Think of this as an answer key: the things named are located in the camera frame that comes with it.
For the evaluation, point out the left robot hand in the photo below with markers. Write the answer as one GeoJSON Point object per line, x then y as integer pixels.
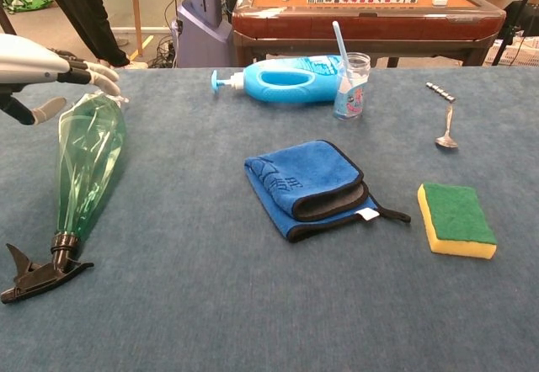
{"type": "Point", "coordinates": [29, 62]}

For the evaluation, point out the green transparent spray bottle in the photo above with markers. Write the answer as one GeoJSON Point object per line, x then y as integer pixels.
{"type": "Point", "coordinates": [90, 149]}

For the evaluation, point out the purple robot base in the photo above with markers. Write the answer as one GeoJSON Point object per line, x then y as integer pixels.
{"type": "Point", "coordinates": [202, 39]}

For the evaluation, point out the blue detergent pump bottle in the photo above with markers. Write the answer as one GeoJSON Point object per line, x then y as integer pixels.
{"type": "Point", "coordinates": [290, 94]}

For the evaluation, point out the black slanted pole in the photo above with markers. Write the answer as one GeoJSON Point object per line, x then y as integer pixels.
{"type": "Point", "coordinates": [6, 22]}

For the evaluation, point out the green bag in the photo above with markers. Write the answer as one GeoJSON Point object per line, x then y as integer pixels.
{"type": "Point", "coordinates": [21, 1]}

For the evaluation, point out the person in black trousers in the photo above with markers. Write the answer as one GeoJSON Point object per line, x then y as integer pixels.
{"type": "Point", "coordinates": [84, 10]}

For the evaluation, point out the clear crystal ornament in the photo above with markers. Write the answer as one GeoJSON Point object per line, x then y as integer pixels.
{"type": "Point", "coordinates": [123, 99]}

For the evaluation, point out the wooden pole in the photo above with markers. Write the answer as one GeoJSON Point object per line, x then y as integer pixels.
{"type": "Point", "coordinates": [135, 10]}

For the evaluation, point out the blue folded microfiber cloth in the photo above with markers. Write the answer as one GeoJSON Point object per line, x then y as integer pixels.
{"type": "Point", "coordinates": [311, 170]}

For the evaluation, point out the blue table cover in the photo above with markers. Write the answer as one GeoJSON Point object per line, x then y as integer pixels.
{"type": "Point", "coordinates": [210, 304]}

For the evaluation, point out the light blue plastic stick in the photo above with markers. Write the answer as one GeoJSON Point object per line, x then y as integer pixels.
{"type": "Point", "coordinates": [339, 37]}

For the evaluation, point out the clear glass jar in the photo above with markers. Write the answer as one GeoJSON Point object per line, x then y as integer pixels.
{"type": "Point", "coordinates": [351, 104]}

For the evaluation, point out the brown mahjong table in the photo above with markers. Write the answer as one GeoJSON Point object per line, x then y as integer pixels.
{"type": "Point", "coordinates": [379, 27]}

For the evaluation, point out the single white mahjong tile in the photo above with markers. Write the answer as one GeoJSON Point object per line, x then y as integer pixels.
{"type": "Point", "coordinates": [440, 2]}

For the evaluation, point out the bent metal spoon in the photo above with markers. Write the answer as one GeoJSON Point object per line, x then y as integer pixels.
{"type": "Point", "coordinates": [447, 140]}

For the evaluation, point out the yellow green scrub sponge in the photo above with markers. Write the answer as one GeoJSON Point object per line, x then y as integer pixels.
{"type": "Point", "coordinates": [457, 212]}

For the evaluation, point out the white plastic crate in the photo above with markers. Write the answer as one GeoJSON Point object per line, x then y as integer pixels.
{"type": "Point", "coordinates": [524, 54]}

